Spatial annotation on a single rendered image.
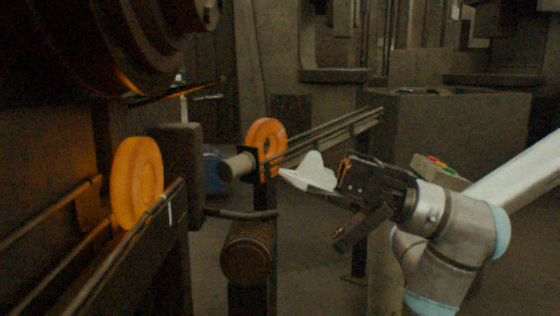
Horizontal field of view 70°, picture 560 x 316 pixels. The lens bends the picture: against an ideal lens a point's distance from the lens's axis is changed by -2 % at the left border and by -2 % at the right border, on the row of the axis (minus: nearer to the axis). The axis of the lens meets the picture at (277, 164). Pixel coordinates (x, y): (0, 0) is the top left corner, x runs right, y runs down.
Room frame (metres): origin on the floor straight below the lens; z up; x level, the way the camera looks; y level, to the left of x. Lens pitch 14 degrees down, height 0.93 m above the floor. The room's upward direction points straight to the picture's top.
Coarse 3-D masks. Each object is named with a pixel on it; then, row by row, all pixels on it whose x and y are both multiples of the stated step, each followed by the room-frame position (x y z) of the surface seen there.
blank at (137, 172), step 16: (128, 144) 0.61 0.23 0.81; (144, 144) 0.63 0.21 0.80; (128, 160) 0.58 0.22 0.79; (144, 160) 0.63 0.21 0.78; (160, 160) 0.70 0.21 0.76; (112, 176) 0.57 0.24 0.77; (128, 176) 0.57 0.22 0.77; (144, 176) 0.67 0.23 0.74; (160, 176) 0.70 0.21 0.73; (112, 192) 0.56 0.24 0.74; (128, 192) 0.56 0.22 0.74; (144, 192) 0.66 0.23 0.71; (160, 192) 0.69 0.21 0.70; (128, 208) 0.56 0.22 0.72; (144, 208) 0.61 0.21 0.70; (128, 224) 0.58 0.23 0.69
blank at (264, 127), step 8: (264, 120) 1.09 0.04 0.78; (272, 120) 1.11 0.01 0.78; (256, 128) 1.06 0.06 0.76; (264, 128) 1.08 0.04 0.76; (272, 128) 1.11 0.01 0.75; (280, 128) 1.14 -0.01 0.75; (248, 136) 1.06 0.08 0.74; (256, 136) 1.05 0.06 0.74; (264, 136) 1.08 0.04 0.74; (272, 136) 1.12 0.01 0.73; (280, 136) 1.14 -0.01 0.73; (248, 144) 1.05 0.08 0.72; (256, 144) 1.05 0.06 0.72; (272, 144) 1.14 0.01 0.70; (280, 144) 1.14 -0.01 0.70; (272, 152) 1.13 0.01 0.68; (280, 152) 1.14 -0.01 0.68; (272, 168) 1.11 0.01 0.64
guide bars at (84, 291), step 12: (180, 180) 0.74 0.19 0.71; (168, 192) 0.66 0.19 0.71; (156, 204) 0.60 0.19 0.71; (144, 216) 0.55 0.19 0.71; (132, 228) 0.51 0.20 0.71; (120, 240) 0.48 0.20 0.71; (132, 240) 0.52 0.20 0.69; (120, 252) 0.46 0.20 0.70; (108, 264) 0.42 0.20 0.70; (96, 276) 0.40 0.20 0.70; (84, 288) 0.37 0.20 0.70; (96, 288) 0.41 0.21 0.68; (72, 300) 0.35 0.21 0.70; (84, 300) 0.36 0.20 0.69; (72, 312) 0.34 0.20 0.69
